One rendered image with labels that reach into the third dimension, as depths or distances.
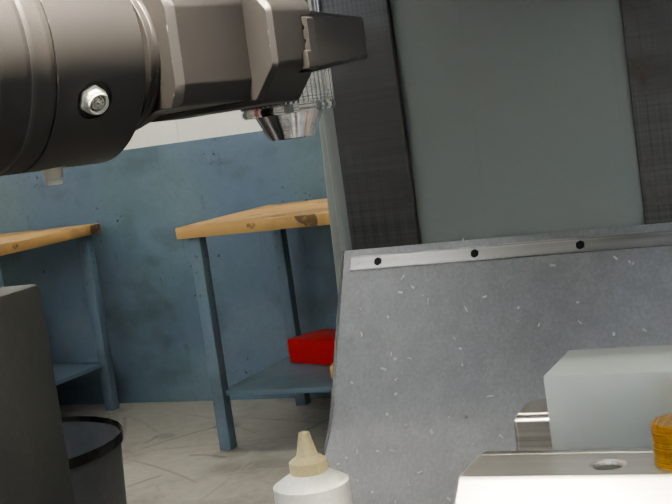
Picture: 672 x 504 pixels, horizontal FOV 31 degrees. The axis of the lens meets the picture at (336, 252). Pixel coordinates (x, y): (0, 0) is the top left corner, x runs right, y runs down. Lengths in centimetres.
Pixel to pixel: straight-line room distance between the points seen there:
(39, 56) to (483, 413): 54
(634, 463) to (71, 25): 29
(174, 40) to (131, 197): 527
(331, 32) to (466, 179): 40
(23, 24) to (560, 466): 28
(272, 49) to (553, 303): 46
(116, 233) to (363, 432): 494
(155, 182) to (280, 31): 518
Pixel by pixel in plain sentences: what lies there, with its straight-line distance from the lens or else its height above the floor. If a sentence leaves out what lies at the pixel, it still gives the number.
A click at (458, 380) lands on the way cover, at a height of 99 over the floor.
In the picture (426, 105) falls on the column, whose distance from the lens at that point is 98.
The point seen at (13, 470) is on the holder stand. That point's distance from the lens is 81.
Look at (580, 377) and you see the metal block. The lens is 55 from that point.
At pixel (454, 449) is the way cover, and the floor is 94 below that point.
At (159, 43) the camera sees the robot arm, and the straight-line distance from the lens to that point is 53.
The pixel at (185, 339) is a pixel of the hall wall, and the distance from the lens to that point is 575.
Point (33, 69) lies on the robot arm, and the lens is 48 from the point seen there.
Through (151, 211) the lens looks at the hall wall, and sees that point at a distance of 573.
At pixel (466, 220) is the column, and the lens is 98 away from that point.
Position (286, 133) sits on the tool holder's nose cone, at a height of 119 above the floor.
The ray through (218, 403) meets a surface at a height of 19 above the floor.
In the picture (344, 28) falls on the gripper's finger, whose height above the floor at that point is 124.
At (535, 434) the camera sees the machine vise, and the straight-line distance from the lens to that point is 62.
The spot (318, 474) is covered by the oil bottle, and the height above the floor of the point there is 102.
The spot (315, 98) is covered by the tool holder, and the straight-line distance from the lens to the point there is 59.
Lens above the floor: 119
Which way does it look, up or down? 6 degrees down
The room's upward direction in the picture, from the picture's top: 8 degrees counter-clockwise
